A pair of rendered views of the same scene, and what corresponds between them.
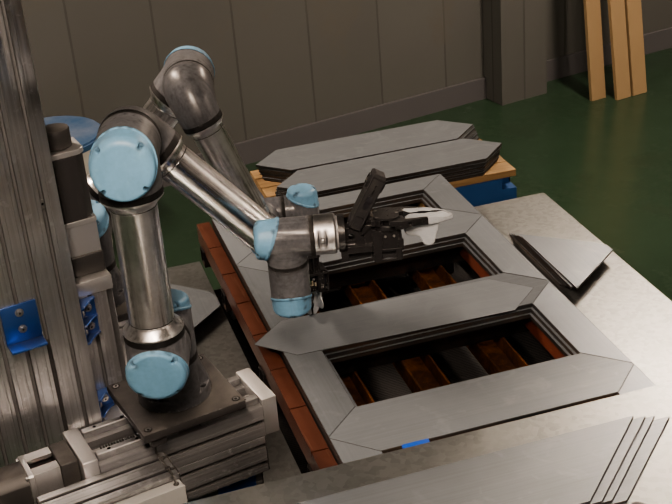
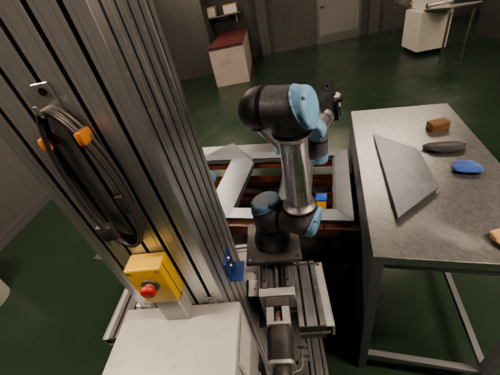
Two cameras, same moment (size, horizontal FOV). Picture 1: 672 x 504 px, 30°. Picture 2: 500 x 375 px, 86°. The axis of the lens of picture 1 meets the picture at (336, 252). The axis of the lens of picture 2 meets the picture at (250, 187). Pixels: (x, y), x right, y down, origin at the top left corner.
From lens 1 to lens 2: 2.11 m
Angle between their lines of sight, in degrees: 46
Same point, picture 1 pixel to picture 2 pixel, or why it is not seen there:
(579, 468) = (400, 150)
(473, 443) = (367, 169)
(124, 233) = (304, 153)
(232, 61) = not seen: outside the picture
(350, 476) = (374, 199)
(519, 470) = (396, 161)
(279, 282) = (325, 146)
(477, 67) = not seen: hidden behind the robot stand
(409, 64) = not seen: hidden behind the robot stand
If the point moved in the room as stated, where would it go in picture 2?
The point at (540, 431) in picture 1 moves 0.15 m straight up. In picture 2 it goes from (367, 155) to (370, 130)
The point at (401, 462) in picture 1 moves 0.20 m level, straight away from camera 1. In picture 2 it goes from (371, 186) to (329, 179)
